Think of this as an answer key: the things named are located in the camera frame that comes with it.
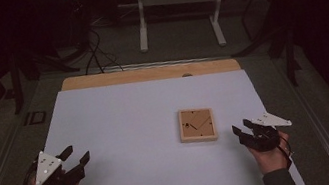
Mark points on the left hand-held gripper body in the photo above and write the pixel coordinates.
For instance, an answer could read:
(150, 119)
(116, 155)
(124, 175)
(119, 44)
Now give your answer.
(46, 166)

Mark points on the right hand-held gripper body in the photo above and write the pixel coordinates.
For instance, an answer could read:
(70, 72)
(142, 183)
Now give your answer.
(263, 138)

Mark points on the wooden picture frame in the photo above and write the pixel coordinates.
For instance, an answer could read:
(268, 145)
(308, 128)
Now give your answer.
(197, 124)

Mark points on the person's right hand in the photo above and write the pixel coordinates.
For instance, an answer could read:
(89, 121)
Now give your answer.
(273, 160)

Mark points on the black floor socket plate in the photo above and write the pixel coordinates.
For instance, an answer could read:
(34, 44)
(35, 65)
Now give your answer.
(35, 117)

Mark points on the white table sheet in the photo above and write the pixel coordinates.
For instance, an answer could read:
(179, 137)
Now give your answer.
(123, 119)

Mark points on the black stand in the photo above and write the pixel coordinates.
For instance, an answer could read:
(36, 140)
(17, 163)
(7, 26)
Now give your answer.
(16, 80)
(287, 51)

